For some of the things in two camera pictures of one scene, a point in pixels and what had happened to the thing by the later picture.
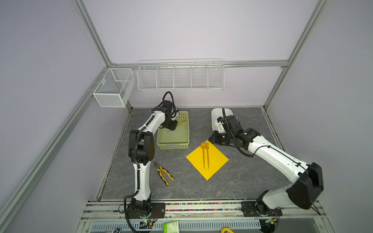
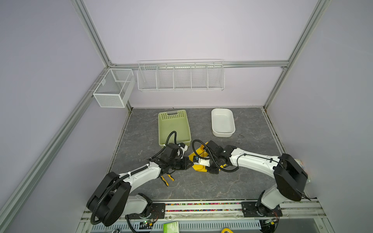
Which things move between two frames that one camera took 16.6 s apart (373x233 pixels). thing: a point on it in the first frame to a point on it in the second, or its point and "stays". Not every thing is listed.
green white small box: (171, 227) stays
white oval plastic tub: (217, 112) stays
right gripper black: (215, 135) to (212, 170)
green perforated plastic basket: (167, 139) stays
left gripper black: (173, 127) to (184, 166)
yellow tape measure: (225, 229) stays
